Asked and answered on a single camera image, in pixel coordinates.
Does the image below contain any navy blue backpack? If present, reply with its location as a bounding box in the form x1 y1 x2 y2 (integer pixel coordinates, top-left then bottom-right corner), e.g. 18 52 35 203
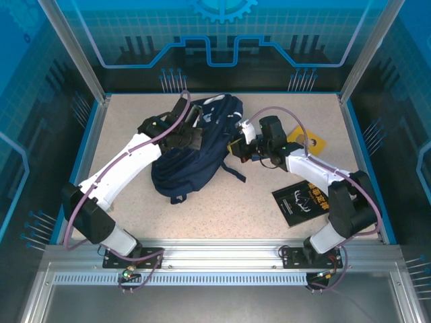
150 93 248 205

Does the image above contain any yellow cartoon book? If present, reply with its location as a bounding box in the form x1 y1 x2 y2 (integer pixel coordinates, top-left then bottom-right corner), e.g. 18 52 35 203
286 124 328 156

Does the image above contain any black cover book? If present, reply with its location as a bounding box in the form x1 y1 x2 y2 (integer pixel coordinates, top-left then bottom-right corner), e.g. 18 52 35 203
271 180 333 229

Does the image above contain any right blue table trim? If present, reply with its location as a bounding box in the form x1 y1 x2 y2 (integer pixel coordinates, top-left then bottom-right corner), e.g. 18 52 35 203
345 100 399 245

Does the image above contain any blue table trim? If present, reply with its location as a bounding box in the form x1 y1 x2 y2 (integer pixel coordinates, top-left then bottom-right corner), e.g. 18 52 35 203
345 100 399 245
53 100 102 244

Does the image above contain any left blue table trim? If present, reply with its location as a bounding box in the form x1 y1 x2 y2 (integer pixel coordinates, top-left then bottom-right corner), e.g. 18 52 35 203
53 100 102 244

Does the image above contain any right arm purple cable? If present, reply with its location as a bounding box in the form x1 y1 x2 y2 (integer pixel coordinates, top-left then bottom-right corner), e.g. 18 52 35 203
240 106 383 293

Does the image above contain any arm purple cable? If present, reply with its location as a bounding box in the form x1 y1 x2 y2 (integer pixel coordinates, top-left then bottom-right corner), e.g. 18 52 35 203
240 106 383 293
62 89 193 293

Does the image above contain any thin black camera cable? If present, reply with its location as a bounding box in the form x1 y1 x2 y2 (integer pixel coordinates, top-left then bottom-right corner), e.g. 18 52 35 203
258 157 281 170

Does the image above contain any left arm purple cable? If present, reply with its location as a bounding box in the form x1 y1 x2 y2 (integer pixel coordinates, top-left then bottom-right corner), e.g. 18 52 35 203
62 89 193 293

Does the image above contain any right aluminium side rail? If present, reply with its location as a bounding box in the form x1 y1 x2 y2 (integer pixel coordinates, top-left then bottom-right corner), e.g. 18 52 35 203
337 95 385 242

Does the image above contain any aluminium side rail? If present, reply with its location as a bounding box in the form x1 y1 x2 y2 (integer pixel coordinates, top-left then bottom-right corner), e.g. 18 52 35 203
62 95 112 240
337 95 385 242

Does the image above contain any left aluminium side rail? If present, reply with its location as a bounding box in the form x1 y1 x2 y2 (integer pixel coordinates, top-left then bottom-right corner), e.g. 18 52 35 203
62 95 112 240

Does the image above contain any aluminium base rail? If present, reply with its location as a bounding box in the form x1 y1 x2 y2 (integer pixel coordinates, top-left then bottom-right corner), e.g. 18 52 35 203
43 238 401 274

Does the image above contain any right aluminium frame post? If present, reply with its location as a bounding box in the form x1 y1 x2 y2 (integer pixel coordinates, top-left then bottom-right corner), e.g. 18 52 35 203
338 0 403 104

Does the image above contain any aluminium frame post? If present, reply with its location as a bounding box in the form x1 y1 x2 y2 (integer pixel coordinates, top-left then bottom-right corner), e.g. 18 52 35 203
338 0 403 104
36 0 112 104

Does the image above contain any slotted grey cable duct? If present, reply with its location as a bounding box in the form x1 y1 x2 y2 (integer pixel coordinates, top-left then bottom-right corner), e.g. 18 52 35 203
52 273 324 287

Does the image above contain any left aluminium frame post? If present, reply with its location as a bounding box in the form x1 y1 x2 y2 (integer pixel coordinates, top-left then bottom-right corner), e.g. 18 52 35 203
36 0 112 104

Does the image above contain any steel base frame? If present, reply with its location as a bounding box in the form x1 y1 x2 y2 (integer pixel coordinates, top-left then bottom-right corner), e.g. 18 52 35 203
20 262 428 323

